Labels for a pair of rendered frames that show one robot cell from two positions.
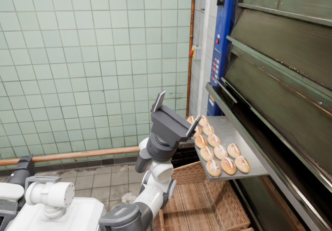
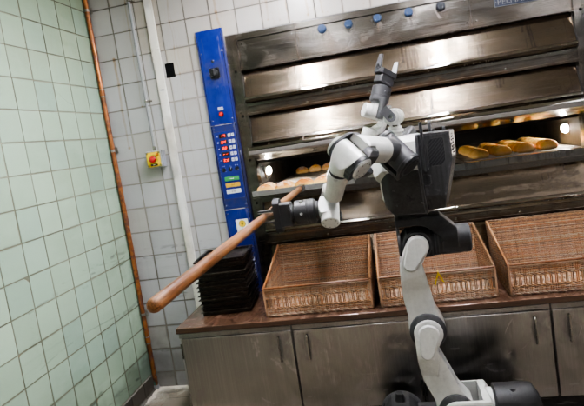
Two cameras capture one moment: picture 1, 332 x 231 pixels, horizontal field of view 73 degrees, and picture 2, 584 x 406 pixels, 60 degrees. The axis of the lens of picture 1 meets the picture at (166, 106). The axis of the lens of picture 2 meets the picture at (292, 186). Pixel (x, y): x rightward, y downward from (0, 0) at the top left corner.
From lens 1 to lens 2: 2.45 m
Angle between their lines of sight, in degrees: 70
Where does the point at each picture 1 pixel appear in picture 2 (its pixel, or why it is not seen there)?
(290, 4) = (311, 50)
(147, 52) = (74, 183)
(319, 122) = not seen: hidden behind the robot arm
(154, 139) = (384, 86)
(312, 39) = (342, 63)
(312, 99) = (364, 92)
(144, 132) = (98, 360)
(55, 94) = not seen: outside the picture
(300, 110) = (357, 107)
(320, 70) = (362, 72)
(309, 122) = not seen: hidden behind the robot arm
